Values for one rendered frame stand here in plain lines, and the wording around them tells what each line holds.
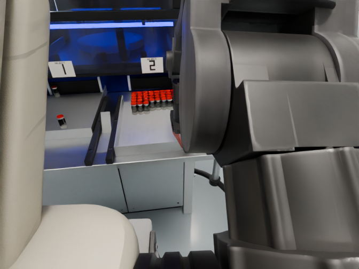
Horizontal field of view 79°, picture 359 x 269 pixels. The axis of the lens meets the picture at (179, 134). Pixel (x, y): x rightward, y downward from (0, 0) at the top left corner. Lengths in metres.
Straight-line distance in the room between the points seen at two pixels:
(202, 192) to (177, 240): 0.41
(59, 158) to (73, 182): 0.62
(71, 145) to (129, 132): 0.18
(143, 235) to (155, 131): 0.48
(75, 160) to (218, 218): 1.11
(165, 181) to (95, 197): 0.41
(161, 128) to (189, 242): 0.89
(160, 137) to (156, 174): 0.56
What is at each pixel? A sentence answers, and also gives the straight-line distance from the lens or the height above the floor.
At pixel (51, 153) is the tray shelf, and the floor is 0.88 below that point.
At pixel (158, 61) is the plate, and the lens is 0.90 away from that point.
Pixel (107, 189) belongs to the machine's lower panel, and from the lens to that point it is 1.33.
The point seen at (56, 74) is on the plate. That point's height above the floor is 1.00.
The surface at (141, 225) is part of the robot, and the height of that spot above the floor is 1.04.
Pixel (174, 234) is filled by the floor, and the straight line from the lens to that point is 1.49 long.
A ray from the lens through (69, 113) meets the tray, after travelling 0.93.
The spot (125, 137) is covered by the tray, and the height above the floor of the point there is 0.88.
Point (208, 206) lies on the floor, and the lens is 1.61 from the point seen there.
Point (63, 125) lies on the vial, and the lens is 0.83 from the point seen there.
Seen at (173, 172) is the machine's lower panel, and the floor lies 0.41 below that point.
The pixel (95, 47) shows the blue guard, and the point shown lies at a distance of 0.91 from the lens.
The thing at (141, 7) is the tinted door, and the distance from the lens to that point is 0.87.
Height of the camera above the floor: 1.30
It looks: 36 degrees down
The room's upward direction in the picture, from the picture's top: straight up
